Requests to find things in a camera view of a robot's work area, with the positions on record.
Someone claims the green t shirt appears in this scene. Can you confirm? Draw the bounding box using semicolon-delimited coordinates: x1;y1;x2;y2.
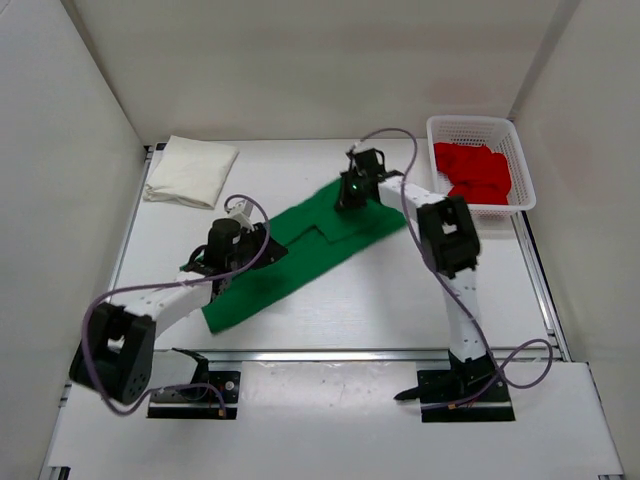
202;180;406;334

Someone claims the red t shirt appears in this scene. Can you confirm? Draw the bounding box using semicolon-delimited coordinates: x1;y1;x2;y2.
434;142;512;205

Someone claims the white plastic basket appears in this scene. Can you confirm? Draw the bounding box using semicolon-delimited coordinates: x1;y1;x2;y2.
426;115;536;217

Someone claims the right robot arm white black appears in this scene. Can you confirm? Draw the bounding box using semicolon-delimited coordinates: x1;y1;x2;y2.
335;148;495;400

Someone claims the white t shirt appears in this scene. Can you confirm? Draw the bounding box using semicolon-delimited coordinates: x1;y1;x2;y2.
143;135;239;209

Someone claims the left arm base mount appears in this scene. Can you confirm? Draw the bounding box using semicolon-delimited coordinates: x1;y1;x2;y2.
147;349;242;420

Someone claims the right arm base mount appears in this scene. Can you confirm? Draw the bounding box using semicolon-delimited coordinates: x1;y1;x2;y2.
394;353;516;423

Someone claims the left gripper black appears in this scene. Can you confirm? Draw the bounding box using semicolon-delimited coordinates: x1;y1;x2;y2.
226;221;287;271

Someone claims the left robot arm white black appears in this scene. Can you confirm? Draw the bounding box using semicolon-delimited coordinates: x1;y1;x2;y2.
69;218;288;408

